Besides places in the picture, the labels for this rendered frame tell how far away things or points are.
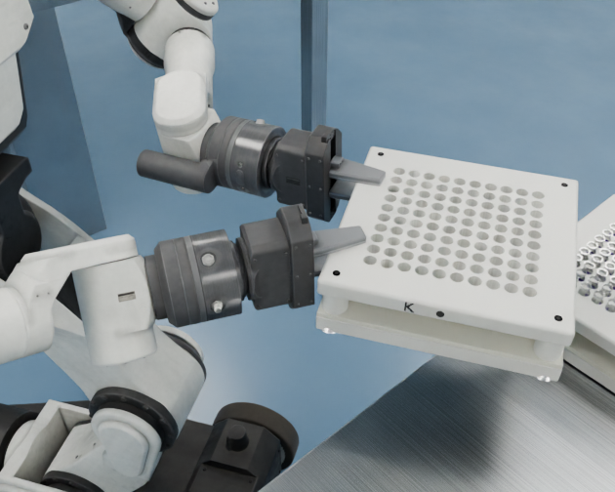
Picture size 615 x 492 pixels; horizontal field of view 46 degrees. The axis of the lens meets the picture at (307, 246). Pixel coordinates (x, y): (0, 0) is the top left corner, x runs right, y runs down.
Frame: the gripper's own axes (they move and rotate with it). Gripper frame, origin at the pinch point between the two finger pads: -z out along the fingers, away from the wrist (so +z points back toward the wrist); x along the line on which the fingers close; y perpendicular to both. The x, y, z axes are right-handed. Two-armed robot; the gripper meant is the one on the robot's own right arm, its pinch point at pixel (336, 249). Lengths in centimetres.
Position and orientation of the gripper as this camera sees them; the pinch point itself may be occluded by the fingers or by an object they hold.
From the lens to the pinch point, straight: 76.6
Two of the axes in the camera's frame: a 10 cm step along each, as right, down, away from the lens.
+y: 2.8, 6.3, -7.3
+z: -9.6, 2.0, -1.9
